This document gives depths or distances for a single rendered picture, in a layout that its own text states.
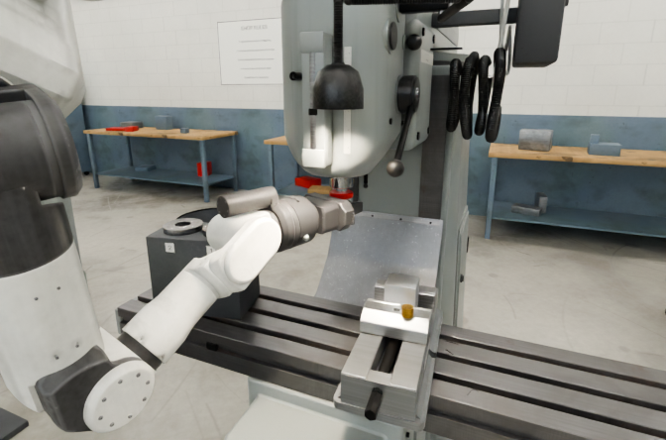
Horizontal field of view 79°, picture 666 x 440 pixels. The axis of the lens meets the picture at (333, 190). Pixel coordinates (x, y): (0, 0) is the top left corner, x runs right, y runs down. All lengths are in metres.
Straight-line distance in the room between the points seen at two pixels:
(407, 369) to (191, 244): 0.52
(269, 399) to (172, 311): 0.41
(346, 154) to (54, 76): 0.41
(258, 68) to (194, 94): 1.18
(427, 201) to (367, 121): 0.51
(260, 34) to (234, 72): 0.67
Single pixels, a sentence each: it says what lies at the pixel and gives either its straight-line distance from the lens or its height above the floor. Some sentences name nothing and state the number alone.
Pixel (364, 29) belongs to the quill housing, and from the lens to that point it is 0.67.
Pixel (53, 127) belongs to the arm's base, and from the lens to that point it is 0.41.
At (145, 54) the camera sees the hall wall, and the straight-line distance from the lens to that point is 7.15.
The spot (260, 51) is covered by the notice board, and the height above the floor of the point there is 1.97.
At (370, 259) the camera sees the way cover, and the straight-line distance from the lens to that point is 1.17.
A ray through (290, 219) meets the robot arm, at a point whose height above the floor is 1.26.
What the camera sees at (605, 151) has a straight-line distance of 4.40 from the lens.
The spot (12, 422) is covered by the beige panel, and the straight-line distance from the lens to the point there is 2.50.
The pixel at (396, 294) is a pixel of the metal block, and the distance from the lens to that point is 0.80.
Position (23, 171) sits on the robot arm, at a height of 1.40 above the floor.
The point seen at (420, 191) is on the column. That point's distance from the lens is 1.13.
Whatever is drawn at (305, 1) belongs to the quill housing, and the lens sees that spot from 0.71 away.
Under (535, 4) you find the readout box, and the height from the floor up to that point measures 1.62.
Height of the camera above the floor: 1.46
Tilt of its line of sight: 14 degrees down
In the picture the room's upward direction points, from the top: straight up
